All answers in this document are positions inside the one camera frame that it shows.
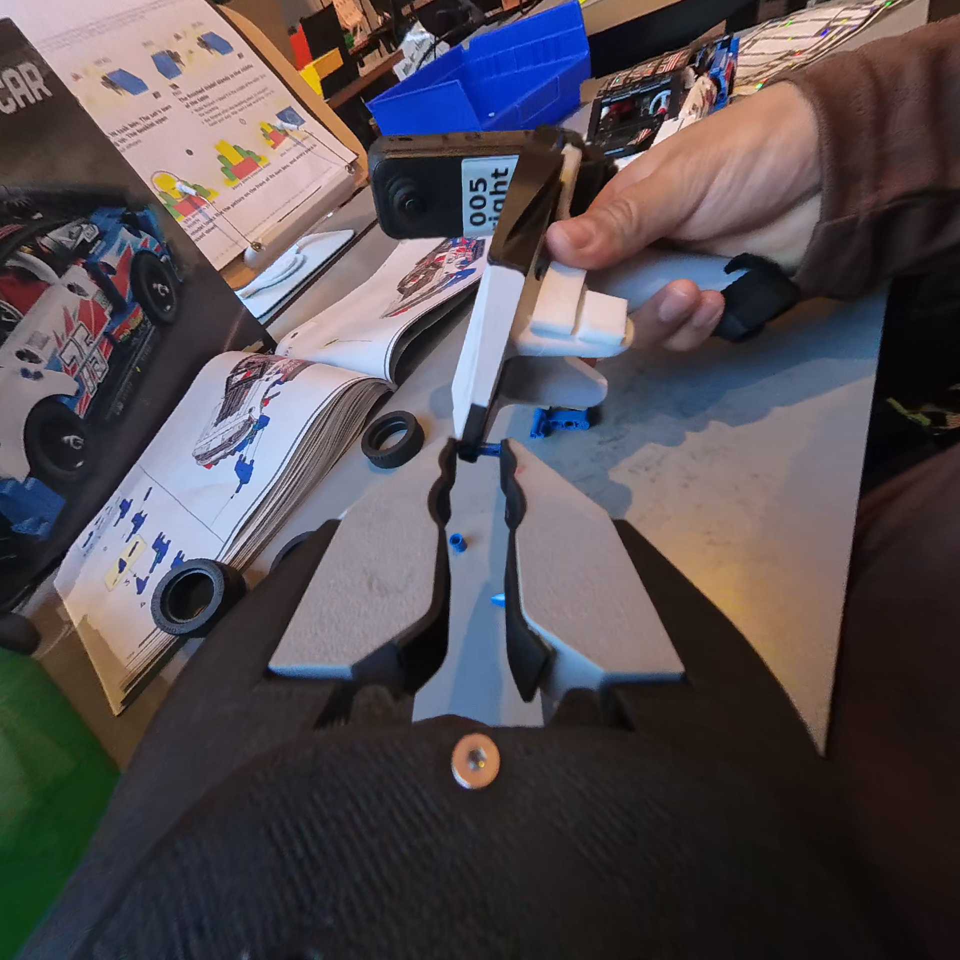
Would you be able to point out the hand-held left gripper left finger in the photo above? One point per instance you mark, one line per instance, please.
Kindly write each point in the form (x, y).
(360, 592)

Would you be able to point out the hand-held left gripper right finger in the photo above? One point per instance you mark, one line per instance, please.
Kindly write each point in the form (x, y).
(592, 592)

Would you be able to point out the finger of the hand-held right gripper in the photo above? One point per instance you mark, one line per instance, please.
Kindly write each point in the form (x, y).
(487, 337)
(555, 382)

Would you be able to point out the blue pin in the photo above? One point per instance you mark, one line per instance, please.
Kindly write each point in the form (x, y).
(487, 450)

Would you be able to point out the person's right forearm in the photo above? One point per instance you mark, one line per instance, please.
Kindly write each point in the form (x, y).
(885, 150)

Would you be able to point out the grey desk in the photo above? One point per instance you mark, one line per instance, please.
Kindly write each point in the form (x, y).
(750, 450)

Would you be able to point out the person's right hand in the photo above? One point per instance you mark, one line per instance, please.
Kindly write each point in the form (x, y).
(712, 187)

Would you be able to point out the black toy tyre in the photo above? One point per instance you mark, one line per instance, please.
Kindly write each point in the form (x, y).
(375, 450)
(289, 546)
(225, 592)

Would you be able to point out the blue storage bin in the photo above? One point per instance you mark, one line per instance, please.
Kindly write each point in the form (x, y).
(487, 75)

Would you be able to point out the white stand base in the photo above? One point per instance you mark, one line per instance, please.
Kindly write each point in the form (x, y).
(307, 262)

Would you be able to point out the wooden board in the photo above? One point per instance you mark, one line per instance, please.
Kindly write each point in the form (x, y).
(315, 90)

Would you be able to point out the open instruction booklet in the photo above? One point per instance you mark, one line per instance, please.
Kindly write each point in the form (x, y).
(262, 450)

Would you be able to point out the toy car model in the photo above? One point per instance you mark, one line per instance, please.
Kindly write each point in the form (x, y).
(645, 105)

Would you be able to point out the printed instruction board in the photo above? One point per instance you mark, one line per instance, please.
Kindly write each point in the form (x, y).
(187, 112)

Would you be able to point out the person's black trousers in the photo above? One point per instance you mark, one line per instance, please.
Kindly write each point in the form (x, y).
(922, 352)

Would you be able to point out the green storage bin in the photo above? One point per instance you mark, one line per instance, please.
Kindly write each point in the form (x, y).
(37, 787)

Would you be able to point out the black car picture box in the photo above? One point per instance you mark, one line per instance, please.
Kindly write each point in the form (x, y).
(75, 300)

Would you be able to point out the sticker sheet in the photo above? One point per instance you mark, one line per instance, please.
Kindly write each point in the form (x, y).
(810, 37)

